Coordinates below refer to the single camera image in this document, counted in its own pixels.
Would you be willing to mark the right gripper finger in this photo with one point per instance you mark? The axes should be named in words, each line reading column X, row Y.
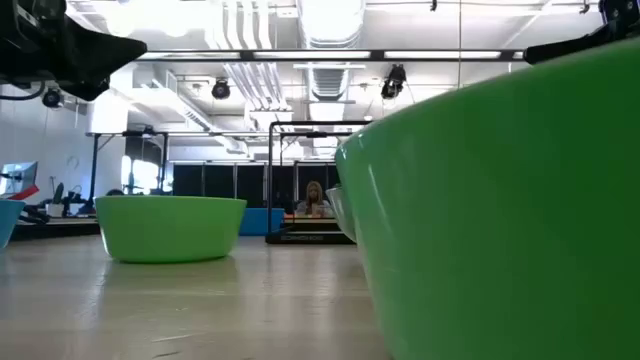
column 575, row 47

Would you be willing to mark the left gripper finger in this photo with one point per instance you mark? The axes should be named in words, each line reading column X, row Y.
column 90, row 87
column 100, row 50

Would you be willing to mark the blue plastic mini bowl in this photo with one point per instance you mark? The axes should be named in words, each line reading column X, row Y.
column 10, row 222
column 262, row 222

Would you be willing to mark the green plastic mini bowl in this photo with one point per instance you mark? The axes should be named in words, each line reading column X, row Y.
column 500, row 225
column 170, row 230

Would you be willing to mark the computer monitor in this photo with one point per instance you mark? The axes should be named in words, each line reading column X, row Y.
column 22, row 175

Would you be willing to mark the red object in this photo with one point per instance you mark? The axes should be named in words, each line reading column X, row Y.
column 27, row 192

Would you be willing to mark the black partition screen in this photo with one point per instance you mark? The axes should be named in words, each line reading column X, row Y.
column 220, row 182

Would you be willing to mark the person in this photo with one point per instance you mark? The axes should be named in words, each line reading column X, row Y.
column 315, row 197

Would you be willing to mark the black workstation frame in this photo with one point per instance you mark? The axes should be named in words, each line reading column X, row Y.
column 94, row 170

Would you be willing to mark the silver ceiling air duct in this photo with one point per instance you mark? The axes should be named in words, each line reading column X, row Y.
column 330, row 22

